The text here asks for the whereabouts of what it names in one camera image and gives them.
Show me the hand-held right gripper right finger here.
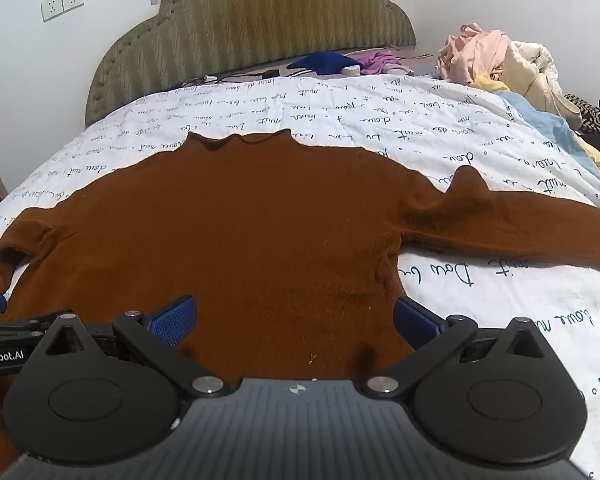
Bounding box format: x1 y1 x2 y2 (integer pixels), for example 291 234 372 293
365 296 568 399

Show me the cream puffer jacket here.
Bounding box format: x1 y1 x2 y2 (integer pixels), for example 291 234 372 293
501 40 584 130

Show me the dark blue cloth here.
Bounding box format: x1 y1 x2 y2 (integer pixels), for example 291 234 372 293
287 52 362 77

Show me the light blue cloth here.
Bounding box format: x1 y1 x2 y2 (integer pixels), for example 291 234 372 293
499 87 600 182

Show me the olive padded headboard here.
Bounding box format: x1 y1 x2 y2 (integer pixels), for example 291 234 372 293
84 0 417 127

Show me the purple cloth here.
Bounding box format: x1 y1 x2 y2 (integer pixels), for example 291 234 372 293
355 50 414 75

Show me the charger cable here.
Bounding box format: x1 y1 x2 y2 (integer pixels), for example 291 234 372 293
182 67 282 87

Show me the white script-printed quilt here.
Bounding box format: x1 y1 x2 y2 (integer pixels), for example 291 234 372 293
0 72 600 480

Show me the black white zigzag cloth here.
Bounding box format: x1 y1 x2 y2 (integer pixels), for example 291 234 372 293
564 92 600 137

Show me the brown knit sweater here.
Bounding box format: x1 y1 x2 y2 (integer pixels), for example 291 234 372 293
0 130 600 479

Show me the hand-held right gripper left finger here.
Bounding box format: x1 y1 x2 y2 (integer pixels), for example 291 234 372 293
29 296 226 400

